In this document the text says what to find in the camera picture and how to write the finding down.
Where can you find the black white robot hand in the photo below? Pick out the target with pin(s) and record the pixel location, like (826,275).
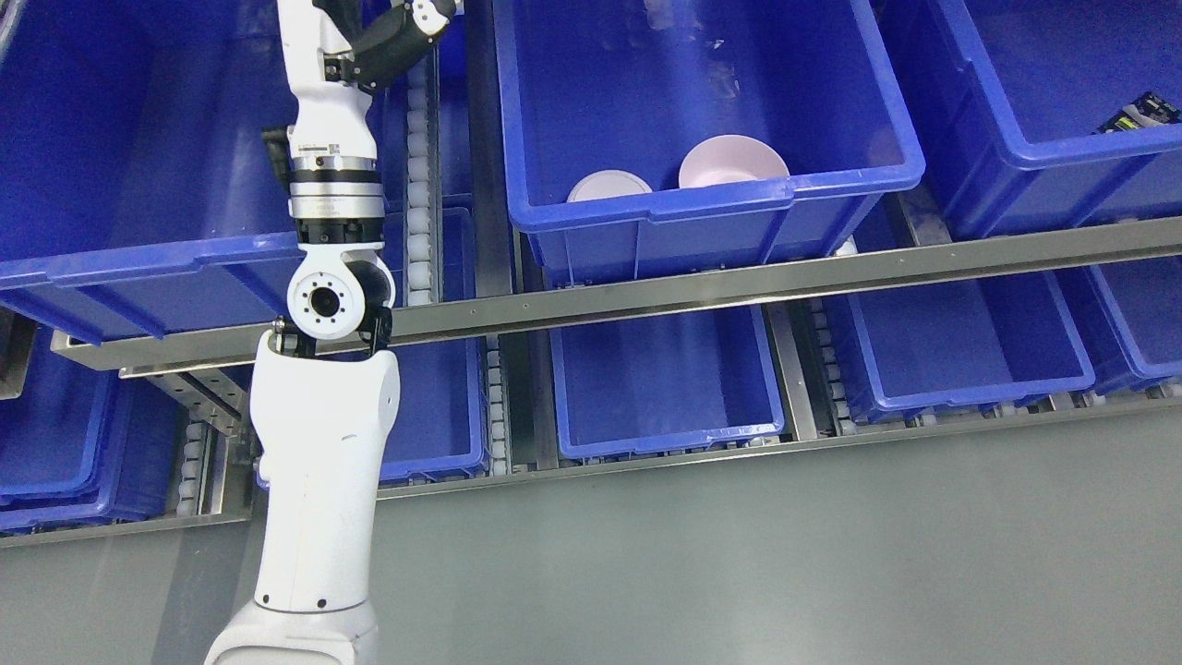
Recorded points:
(377,54)

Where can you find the blue bin lower middle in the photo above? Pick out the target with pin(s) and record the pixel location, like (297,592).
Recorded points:
(674,383)

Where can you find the blue bin lower left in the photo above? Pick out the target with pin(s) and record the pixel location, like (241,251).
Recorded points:
(84,448)

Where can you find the black yellow item in bin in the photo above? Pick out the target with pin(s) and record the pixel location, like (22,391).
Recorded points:
(1148,110)

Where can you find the blue bin far right lower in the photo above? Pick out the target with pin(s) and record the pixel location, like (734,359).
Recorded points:
(1128,316)

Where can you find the pink bowl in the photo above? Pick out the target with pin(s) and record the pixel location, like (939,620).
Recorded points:
(730,159)
(608,184)

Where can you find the blue bin top middle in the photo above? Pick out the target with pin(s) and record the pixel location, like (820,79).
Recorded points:
(634,85)

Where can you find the blue bin top right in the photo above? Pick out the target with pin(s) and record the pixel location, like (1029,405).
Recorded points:
(1009,98)

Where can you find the metal shelf rack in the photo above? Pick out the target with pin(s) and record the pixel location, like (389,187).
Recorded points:
(579,302)

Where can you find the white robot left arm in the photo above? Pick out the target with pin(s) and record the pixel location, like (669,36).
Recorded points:
(311,602)

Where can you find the blue bin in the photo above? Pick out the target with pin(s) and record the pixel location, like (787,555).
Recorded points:
(1128,316)
(955,345)
(634,85)
(674,383)
(84,448)
(1009,98)
(138,195)

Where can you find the blue bin top left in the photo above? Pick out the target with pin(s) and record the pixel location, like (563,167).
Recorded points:
(138,195)

